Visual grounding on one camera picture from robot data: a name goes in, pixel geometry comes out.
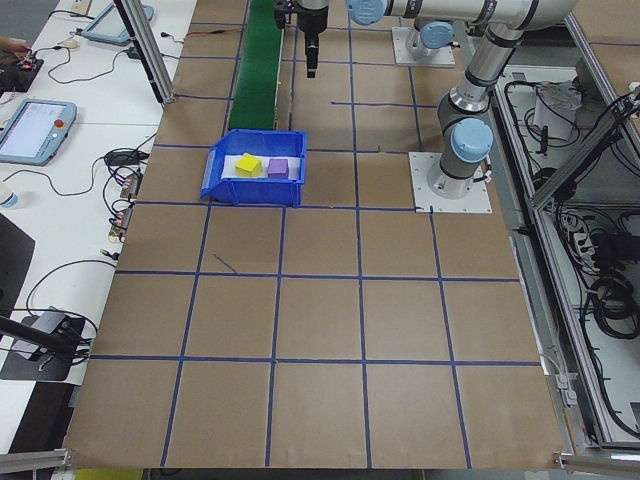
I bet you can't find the white foam pad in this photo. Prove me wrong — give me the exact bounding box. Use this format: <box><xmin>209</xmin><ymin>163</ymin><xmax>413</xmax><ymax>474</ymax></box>
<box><xmin>221</xmin><ymin>153</ymin><xmax>304</xmax><ymax>182</ymax></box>

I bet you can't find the V-shaped metal bar frame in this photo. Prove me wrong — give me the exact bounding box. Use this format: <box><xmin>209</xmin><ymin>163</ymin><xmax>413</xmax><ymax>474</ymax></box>
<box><xmin>487</xmin><ymin>0</ymin><xmax>640</xmax><ymax>456</ymax></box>

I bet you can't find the black flat panel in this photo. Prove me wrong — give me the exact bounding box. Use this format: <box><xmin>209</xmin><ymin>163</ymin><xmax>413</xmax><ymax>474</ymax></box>
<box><xmin>0</xmin><ymin>212</ymin><xmax>36</xmax><ymax>321</ymax></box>

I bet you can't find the person's hand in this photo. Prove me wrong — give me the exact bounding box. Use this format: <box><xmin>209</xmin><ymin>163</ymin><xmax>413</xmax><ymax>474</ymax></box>
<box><xmin>0</xmin><ymin>35</ymin><xmax>31</xmax><ymax>57</ymax></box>

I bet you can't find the yellow foam block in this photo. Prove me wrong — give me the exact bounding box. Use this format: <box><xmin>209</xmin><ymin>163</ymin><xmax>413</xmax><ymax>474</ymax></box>
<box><xmin>235</xmin><ymin>153</ymin><xmax>265</xmax><ymax>179</ymax></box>

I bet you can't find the aluminium profile post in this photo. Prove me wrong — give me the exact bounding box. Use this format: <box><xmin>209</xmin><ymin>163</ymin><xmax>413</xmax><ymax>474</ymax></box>
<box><xmin>113</xmin><ymin>0</ymin><xmax>176</xmax><ymax>105</ymax></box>

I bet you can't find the white paper bag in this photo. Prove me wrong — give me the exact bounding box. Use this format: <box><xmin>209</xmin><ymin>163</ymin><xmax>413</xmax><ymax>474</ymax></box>
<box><xmin>532</xmin><ymin>82</ymin><xmax>584</xmax><ymax>142</ymax></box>

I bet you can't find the black power brick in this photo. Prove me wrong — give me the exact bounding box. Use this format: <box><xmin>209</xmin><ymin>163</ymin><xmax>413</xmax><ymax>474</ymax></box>
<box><xmin>592</xmin><ymin>232</ymin><xmax>626</xmax><ymax>261</ymax></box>

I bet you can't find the long black cable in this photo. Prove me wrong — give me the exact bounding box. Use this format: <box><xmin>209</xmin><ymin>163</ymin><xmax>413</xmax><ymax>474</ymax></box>
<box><xmin>579</xmin><ymin>309</ymin><xmax>640</xmax><ymax>444</ymax></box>

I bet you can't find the blue plastic storage bin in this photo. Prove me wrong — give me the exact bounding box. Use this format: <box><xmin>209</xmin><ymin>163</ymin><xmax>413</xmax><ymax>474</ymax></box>
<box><xmin>199</xmin><ymin>128</ymin><xmax>309</xmax><ymax>207</ymax></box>

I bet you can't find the green conveyor belt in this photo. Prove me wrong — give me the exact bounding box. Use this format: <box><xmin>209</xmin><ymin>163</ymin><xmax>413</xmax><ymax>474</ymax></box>
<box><xmin>228</xmin><ymin>0</ymin><xmax>286</xmax><ymax>132</ymax></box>

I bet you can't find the small circuit board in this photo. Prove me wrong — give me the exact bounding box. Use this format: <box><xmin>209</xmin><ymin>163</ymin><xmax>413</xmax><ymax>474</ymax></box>
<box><xmin>122</xmin><ymin>172</ymin><xmax>144</xmax><ymax>201</ymax></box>
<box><xmin>109</xmin><ymin>207</ymin><xmax>135</xmax><ymax>244</ymax></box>

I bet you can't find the red thin wire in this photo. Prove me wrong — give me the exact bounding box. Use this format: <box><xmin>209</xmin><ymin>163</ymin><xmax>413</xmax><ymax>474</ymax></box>
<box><xmin>182</xmin><ymin>28</ymin><xmax>247</xmax><ymax>42</ymax></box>

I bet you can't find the light blue teach pendant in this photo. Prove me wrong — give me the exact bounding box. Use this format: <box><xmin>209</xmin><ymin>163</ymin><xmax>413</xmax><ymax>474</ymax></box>
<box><xmin>0</xmin><ymin>98</ymin><xmax>78</xmax><ymax>167</ymax></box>
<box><xmin>81</xmin><ymin>0</ymin><xmax>155</xmax><ymax>47</ymax></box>

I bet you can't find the black stand base plate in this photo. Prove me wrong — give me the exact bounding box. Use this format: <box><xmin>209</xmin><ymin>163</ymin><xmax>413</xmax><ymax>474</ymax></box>
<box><xmin>0</xmin><ymin>307</ymin><xmax>87</xmax><ymax>384</ymax></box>

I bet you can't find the black electronics box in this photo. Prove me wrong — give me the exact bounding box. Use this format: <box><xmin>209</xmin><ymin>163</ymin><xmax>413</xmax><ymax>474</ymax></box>
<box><xmin>0</xmin><ymin>57</ymin><xmax>45</xmax><ymax>94</ymax></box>

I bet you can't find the black power adapter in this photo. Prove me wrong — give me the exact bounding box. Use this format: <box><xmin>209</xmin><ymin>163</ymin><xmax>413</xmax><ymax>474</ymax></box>
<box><xmin>103</xmin><ymin>149</ymin><xmax>150</xmax><ymax>167</ymax></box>

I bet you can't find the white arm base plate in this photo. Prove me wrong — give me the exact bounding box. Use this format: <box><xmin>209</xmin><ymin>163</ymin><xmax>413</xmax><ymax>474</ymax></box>
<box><xmin>408</xmin><ymin>151</ymin><xmax>494</xmax><ymax>215</ymax></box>
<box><xmin>391</xmin><ymin>25</ymin><xmax>457</xmax><ymax>67</ymax></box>

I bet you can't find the aluminium profile bar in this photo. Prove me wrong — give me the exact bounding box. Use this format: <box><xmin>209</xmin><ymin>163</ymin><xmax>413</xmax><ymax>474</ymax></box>
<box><xmin>0</xmin><ymin>448</ymin><xmax>75</xmax><ymax>471</ymax></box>
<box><xmin>552</xmin><ymin>449</ymin><xmax>640</xmax><ymax>475</ymax></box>

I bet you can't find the black cable coil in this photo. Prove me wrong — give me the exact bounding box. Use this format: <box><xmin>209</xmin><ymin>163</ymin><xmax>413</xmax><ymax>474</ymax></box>
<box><xmin>579</xmin><ymin>269</ymin><xmax>640</xmax><ymax>341</ymax></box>

